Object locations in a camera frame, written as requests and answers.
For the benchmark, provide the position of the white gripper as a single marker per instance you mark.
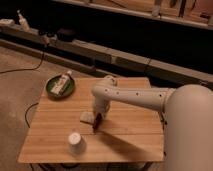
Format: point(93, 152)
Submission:
point(101, 107)

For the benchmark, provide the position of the beige sponge block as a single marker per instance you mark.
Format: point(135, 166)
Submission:
point(87, 117)

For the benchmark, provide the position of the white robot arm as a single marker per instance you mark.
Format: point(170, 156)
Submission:
point(188, 114)

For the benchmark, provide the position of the white tube on plate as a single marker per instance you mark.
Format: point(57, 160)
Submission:
point(62, 83)

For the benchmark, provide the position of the white paper cup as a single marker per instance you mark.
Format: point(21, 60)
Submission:
point(76, 143)

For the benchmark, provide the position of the green plate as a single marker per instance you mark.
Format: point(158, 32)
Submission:
point(68, 90)

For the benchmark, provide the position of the dark box on ledge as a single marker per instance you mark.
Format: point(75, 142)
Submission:
point(65, 35)

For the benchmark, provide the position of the white bottle on ledge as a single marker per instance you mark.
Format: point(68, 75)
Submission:
point(23, 22)

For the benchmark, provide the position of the white object on ledge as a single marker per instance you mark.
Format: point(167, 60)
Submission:
point(6, 22)

